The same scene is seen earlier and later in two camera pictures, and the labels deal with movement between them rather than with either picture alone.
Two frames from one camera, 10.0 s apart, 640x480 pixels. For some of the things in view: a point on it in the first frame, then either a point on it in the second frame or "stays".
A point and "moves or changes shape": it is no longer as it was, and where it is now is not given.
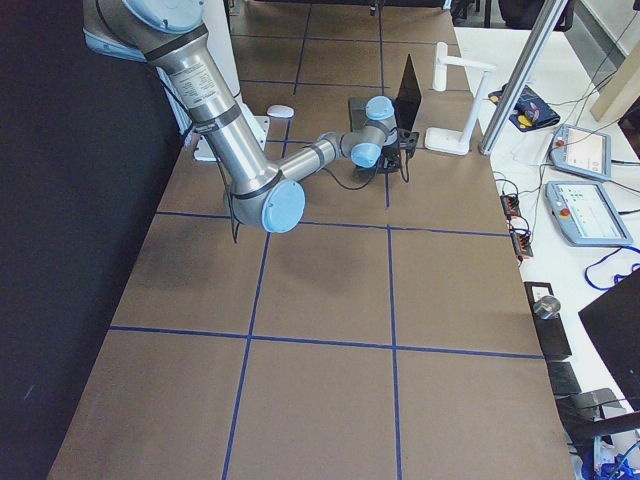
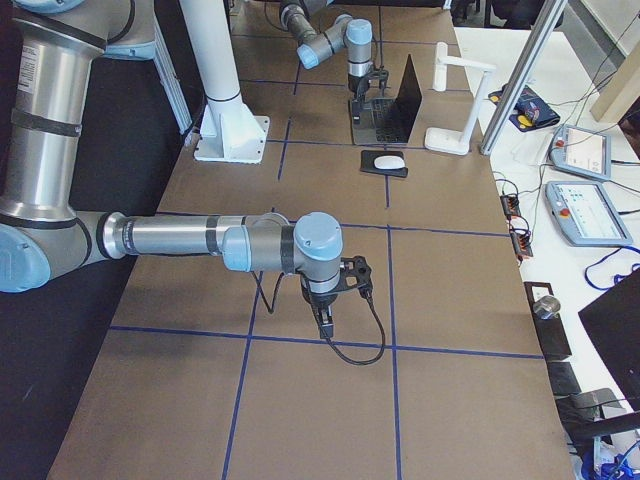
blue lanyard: x=620 y=275 stays
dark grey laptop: x=406 y=102 stays
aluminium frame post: x=541 y=35 stays
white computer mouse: x=280 y=111 moves or changes shape
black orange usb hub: x=510 y=205 stays
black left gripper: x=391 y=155 → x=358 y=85
